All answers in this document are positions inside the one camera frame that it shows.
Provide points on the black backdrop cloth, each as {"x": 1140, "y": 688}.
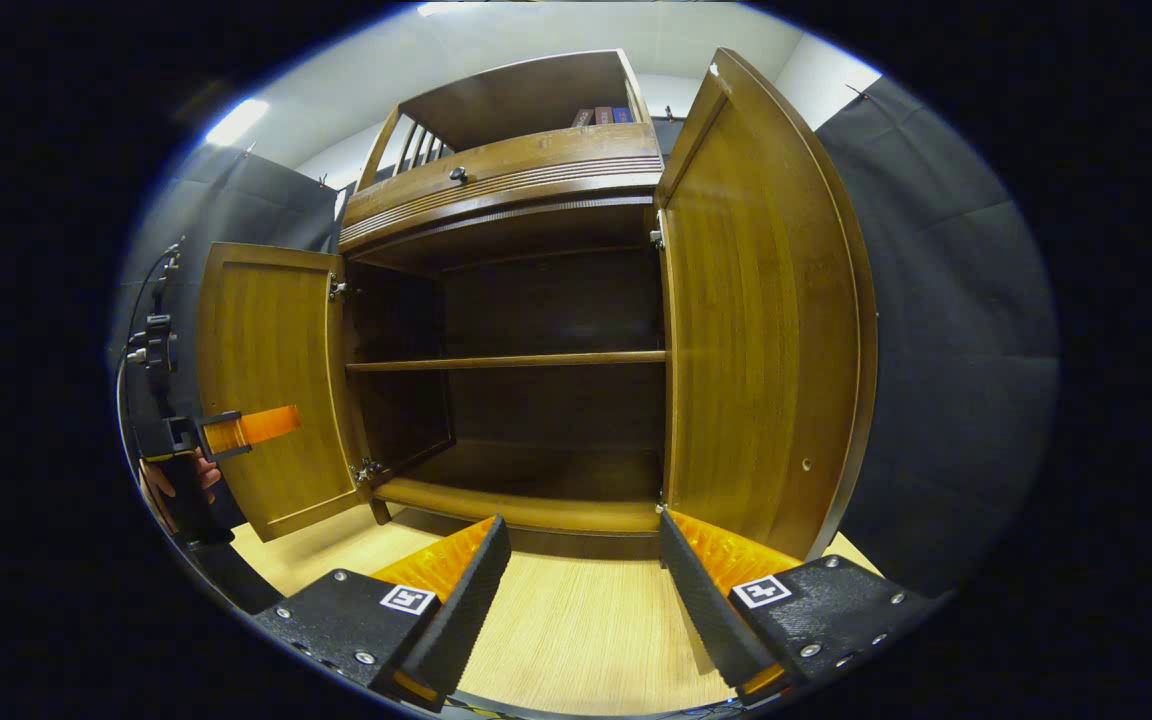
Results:
{"x": 956, "y": 350}

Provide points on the wooden shoe cabinet door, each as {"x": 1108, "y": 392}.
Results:
{"x": 266, "y": 340}
{"x": 766, "y": 330}

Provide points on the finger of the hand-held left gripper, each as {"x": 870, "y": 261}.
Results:
{"x": 256, "y": 428}

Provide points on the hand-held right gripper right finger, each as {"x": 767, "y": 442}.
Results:
{"x": 706, "y": 610}

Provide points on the wooden cabinet drawer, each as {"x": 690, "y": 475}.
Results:
{"x": 556, "y": 160}

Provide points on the black round drawer knob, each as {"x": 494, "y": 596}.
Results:
{"x": 458, "y": 175}

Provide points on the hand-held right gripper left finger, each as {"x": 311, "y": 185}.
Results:
{"x": 466, "y": 610}

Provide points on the maroon book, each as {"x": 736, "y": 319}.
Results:
{"x": 603, "y": 115}

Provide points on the ceiling light panel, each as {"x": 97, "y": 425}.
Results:
{"x": 236, "y": 120}

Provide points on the brown book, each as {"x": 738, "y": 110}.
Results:
{"x": 583, "y": 117}

